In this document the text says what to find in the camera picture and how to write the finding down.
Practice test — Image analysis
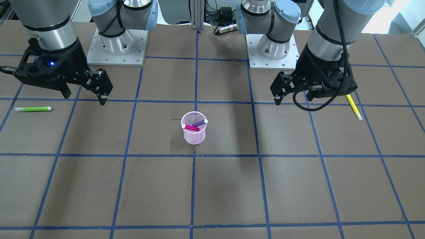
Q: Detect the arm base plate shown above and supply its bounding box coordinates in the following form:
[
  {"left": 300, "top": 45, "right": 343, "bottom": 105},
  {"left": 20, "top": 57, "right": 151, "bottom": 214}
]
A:
[
  {"left": 245, "top": 34, "right": 299, "bottom": 71},
  {"left": 87, "top": 29, "right": 149, "bottom": 66}
]

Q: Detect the yellow highlighter pen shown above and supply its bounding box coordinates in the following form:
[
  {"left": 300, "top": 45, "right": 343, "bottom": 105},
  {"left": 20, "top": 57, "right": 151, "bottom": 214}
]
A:
[{"left": 346, "top": 94, "right": 363, "bottom": 121}]

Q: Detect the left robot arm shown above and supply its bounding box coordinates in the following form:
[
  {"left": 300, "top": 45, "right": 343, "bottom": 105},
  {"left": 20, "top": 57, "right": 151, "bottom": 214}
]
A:
[{"left": 236, "top": 0, "right": 384, "bottom": 112}]

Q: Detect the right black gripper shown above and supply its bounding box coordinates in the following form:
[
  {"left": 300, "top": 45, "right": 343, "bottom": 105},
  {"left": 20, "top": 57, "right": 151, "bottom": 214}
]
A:
[{"left": 13, "top": 38, "right": 113, "bottom": 106}]

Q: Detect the pink highlighter pen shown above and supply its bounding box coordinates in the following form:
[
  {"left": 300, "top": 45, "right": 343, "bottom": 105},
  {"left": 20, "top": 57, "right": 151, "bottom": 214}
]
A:
[{"left": 181, "top": 124, "right": 201, "bottom": 132}]

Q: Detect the green highlighter pen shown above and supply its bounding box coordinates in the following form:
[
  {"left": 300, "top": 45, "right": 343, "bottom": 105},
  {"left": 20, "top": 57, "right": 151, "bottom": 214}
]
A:
[{"left": 14, "top": 107, "right": 52, "bottom": 112}]

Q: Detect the purple highlighter pen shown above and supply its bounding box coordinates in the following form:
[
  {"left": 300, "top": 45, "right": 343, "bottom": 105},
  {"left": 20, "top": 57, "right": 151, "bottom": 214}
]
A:
[{"left": 192, "top": 119, "right": 209, "bottom": 127}]

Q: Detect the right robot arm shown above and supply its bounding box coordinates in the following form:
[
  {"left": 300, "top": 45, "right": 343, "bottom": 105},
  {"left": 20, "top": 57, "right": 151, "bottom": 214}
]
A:
[{"left": 1, "top": 0, "right": 162, "bottom": 105}]

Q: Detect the pink mesh cup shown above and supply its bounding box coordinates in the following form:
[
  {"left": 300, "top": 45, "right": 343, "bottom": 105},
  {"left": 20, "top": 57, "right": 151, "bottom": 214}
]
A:
[{"left": 181, "top": 111, "right": 208, "bottom": 145}]

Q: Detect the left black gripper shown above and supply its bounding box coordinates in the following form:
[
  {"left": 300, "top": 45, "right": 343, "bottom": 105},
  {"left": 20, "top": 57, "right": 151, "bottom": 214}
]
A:
[{"left": 270, "top": 46, "right": 344, "bottom": 106}]

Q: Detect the aluminium frame post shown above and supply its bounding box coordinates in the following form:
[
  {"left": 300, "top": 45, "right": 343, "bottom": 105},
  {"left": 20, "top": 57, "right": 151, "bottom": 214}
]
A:
[{"left": 189, "top": 0, "right": 205, "bottom": 32}]

